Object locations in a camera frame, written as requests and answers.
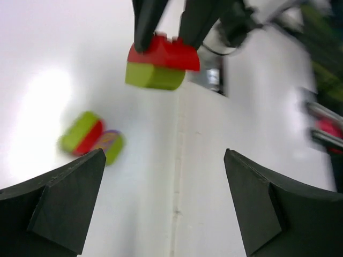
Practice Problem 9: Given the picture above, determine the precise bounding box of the green red purple lego stack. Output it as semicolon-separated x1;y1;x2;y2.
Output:
59;111;125;166

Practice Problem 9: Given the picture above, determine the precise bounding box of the red and green rounded lego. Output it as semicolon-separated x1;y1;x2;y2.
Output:
125;33;200;90

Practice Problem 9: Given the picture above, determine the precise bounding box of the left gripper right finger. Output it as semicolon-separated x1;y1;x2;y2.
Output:
224;149;342;257

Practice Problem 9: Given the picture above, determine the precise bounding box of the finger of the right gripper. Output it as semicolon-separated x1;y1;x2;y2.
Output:
178;0;241;49
132;0;168;52

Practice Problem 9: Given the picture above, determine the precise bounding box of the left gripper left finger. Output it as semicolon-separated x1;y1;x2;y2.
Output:
1;149;106;256

